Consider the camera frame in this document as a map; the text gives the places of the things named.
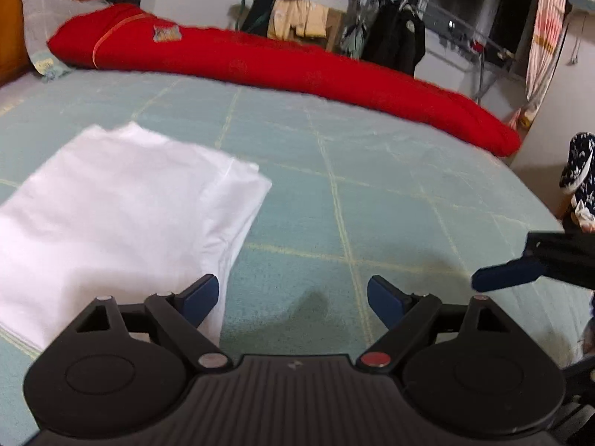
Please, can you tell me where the grey checked pillow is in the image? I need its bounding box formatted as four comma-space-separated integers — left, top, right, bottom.
20, 0, 112, 80

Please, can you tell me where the red quilt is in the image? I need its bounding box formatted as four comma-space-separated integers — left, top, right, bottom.
46, 3, 521, 158

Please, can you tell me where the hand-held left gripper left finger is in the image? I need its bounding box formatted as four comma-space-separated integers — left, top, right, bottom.
77, 274, 233, 373

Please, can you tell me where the pale green hanging garment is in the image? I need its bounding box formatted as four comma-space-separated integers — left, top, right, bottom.
339, 21, 370, 59

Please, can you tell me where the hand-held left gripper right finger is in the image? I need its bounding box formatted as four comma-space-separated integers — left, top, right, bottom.
356, 275, 519, 373

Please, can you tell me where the metal clothes drying rack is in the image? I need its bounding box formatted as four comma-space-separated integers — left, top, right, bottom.
353, 0, 519, 103

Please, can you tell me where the black hanging jacket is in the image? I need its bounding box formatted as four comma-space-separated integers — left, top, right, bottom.
363, 2, 427, 77

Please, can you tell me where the beige hanging cloth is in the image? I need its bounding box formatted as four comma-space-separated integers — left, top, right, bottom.
294, 2, 328, 39
267, 0, 298, 40

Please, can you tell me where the wooden headboard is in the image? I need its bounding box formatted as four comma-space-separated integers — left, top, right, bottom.
0, 0, 105, 87

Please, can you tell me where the pink striped curtain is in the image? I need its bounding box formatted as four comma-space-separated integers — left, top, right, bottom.
525, 0, 570, 114

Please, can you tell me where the light green checked bed sheet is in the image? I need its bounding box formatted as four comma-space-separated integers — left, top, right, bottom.
0, 70, 595, 446

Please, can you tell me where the white printed t-shirt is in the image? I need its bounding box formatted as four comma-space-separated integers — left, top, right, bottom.
0, 122, 273, 351

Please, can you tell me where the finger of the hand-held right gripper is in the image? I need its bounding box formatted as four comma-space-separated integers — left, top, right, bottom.
471, 230, 595, 293

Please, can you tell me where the navy floral cloth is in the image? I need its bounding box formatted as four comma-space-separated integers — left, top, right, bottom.
559, 132, 595, 196

